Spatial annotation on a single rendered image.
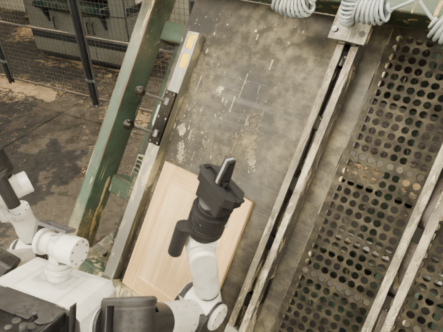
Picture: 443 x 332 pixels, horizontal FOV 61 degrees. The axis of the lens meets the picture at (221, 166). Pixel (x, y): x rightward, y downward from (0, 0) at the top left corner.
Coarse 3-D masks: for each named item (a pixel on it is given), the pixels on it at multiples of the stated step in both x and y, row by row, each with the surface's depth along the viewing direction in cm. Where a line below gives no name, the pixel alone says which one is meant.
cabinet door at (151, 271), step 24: (168, 168) 135; (168, 192) 134; (192, 192) 129; (168, 216) 134; (240, 216) 120; (144, 240) 137; (168, 240) 133; (144, 264) 137; (168, 264) 132; (144, 288) 136; (168, 288) 131
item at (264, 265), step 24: (336, 24) 101; (360, 24) 98; (336, 48) 104; (360, 48) 103; (336, 72) 106; (336, 96) 103; (312, 120) 106; (336, 120) 109; (312, 144) 105; (312, 168) 107; (288, 192) 109; (288, 216) 107; (264, 240) 110; (288, 240) 113; (264, 264) 109; (264, 288) 110; (240, 312) 112
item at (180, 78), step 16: (192, 32) 132; (192, 48) 131; (192, 64) 134; (176, 80) 134; (176, 112) 136; (160, 144) 135; (144, 160) 138; (160, 160) 138; (144, 176) 137; (144, 192) 138; (128, 208) 140; (128, 224) 139; (128, 240) 140; (112, 256) 141; (112, 272) 141
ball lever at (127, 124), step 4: (128, 120) 128; (124, 124) 128; (128, 124) 128; (132, 124) 128; (128, 128) 128; (132, 128) 129; (140, 128) 131; (144, 128) 132; (152, 132) 134; (156, 132) 134; (156, 136) 134
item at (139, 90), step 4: (136, 88) 127; (140, 88) 127; (144, 88) 128; (136, 92) 127; (140, 92) 127; (144, 92) 128; (140, 96) 128; (152, 96) 130; (156, 96) 131; (160, 100) 132; (164, 100) 133; (168, 100) 133; (164, 104) 133; (168, 104) 133
